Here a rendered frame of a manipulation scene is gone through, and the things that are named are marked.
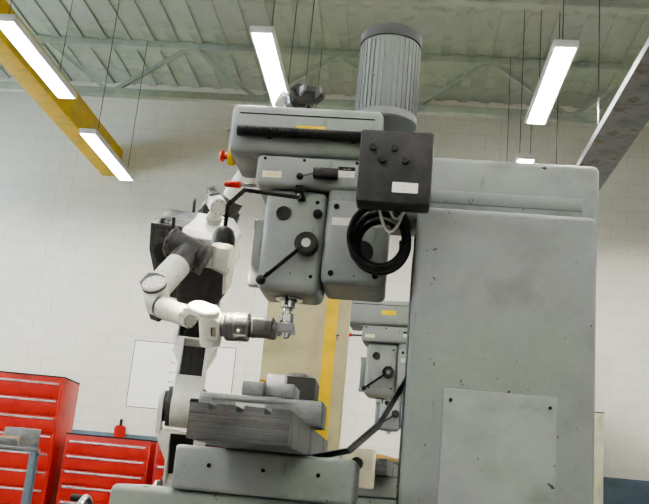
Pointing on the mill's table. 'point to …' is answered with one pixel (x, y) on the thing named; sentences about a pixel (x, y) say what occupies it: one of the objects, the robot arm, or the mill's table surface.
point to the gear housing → (280, 165)
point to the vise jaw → (253, 388)
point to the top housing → (249, 152)
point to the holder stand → (309, 389)
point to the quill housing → (274, 224)
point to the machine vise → (311, 413)
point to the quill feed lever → (304, 242)
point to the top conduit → (299, 133)
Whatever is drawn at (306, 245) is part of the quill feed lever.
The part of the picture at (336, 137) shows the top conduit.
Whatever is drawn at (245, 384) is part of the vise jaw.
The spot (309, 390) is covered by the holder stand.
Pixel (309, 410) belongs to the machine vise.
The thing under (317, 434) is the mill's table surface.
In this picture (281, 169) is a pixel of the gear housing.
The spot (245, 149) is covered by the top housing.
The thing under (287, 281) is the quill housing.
